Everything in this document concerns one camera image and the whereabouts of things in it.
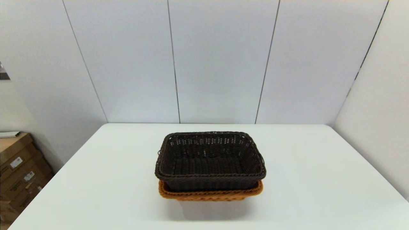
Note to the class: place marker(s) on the orange wicker basket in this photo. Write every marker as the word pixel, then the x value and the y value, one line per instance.
pixel 207 195

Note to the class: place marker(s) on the grey wall fixture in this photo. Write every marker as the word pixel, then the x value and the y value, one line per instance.
pixel 3 75

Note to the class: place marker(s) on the cardboard box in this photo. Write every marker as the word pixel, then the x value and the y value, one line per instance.
pixel 27 175
pixel 19 201
pixel 12 147

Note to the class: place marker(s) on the dark brown wicker basket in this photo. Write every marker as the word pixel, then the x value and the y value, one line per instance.
pixel 207 163

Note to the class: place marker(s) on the flat white board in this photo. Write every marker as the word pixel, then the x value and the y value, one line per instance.
pixel 9 134

